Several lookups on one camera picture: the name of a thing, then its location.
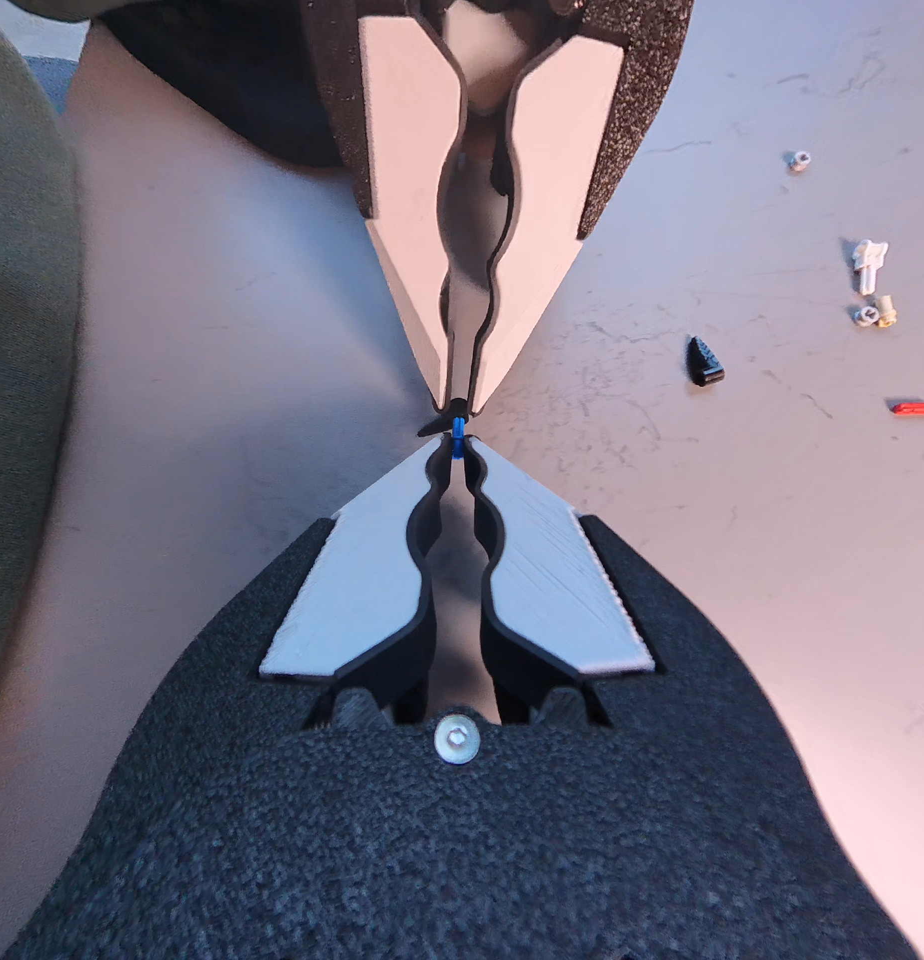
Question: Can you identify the black lego tooth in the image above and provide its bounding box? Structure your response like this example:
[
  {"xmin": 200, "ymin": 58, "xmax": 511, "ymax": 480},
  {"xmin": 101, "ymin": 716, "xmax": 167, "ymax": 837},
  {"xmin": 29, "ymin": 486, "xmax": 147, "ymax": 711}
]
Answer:
[
  {"xmin": 687, "ymin": 335, "xmax": 727, "ymax": 388},
  {"xmin": 417, "ymin": 397, "xmax": 470, "ymax": 438}
]

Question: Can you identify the white lego connector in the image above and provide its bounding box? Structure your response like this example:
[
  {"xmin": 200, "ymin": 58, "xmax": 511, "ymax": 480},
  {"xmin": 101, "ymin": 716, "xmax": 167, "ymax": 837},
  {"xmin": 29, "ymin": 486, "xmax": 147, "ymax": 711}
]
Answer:
[{"xmin": 852, "ymin": 238, "xmax": 890, "ymax": 296}]

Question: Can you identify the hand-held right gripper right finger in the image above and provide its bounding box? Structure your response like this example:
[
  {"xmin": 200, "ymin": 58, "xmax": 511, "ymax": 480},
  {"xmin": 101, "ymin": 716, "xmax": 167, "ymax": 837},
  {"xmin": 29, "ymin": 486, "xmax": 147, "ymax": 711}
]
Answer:
[{"xmin": 462, "ymin": 435, "xmax": 658, "ymax": 682}]

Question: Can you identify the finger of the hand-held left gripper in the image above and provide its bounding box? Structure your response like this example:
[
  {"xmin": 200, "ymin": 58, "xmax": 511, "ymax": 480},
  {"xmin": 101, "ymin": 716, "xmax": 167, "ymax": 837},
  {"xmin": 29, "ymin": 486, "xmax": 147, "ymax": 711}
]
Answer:
[
  {"xmin": 468, "ymin": 33, "xmax": 626, "ymax": 415},
  {"xmin": 357, "ymin": 13, "xmax": 466, "ymax": 412}
]

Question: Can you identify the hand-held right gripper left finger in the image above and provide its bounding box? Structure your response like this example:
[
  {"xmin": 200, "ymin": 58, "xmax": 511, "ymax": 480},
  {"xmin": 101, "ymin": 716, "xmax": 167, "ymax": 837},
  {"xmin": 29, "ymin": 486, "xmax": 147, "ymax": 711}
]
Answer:
[{"xmin": 259, "ymin": 435, "xmax": 451, "ymax": 682}]

